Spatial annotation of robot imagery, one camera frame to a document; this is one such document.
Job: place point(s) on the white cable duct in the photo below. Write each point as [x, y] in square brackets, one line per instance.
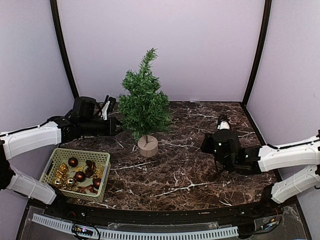
[100, 233]

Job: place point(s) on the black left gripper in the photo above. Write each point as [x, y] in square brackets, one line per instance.
[109, 128]

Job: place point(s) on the small green christmas tree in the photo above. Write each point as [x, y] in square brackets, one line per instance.
[145, 108]

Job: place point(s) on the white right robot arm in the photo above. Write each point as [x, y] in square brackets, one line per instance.
[226, 148]

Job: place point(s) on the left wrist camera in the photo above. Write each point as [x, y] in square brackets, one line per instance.
[108, 106]

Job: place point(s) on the black frame post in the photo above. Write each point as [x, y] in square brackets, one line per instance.
[258, 52]
[62, 48]

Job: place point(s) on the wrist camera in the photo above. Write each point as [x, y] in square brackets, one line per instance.
[223, 122]
[108, 106]

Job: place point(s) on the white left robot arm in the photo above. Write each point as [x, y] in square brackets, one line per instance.
[86, 118]

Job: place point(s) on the green plastic basket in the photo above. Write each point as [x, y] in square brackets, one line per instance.
[84, 190]

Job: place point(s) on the right black frame post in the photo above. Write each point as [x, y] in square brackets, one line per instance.
[258, 52]

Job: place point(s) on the brown pine cone ornament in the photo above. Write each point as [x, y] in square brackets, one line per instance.
[90, 168]

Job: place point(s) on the left black frame post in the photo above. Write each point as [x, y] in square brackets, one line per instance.
[62, 48]

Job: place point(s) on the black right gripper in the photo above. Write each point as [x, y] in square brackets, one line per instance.
[205, 147]

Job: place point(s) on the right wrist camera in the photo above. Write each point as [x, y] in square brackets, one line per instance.
[223, 122]

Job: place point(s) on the black front table rail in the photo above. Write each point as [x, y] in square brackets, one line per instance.
[103, 216]

